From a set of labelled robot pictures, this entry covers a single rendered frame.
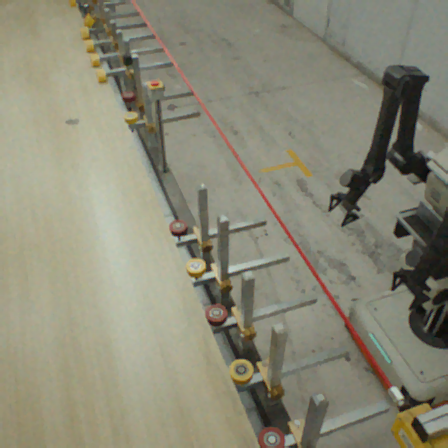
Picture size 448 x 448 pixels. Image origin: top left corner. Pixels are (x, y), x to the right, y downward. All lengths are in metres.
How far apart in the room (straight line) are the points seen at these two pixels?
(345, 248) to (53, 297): 2.07
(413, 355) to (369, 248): 1.05
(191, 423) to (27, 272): 0.92
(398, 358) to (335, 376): 0.38
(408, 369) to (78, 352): 1.53
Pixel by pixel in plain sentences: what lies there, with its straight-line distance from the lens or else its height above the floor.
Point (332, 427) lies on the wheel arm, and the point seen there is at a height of 0.85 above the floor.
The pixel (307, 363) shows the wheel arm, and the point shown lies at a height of 0.82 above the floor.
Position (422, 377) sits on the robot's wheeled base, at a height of 0.28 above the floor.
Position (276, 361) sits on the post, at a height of 0.99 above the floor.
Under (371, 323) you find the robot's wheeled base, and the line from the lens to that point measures 2.70.
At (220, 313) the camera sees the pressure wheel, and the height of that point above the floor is 0.90.
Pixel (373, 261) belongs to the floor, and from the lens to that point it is 3.39.
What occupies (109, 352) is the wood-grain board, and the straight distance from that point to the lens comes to 1.79.
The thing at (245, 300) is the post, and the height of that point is 1.01.
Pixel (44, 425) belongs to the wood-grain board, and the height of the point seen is 0.90.
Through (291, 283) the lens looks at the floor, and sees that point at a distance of 3.15.
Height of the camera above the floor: 2.36
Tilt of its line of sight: 43 degrees down
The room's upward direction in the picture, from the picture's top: straight up
